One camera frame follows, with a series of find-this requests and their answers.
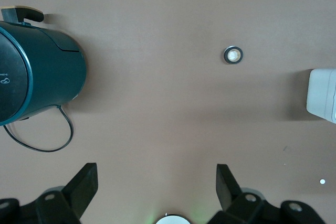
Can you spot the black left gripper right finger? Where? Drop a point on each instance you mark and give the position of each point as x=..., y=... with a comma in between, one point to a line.
x=231, y=195

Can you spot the grey plastic box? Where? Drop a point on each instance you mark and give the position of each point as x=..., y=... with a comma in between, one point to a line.
x=321, y=95

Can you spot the dark teal electric kettle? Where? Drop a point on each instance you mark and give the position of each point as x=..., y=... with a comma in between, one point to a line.
x=52, y=72

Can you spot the small round metal-rimmed cap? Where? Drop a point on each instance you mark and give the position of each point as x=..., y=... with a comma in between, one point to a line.
x=234, y=55

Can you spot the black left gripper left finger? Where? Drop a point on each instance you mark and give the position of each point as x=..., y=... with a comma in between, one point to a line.
x=78, y=190

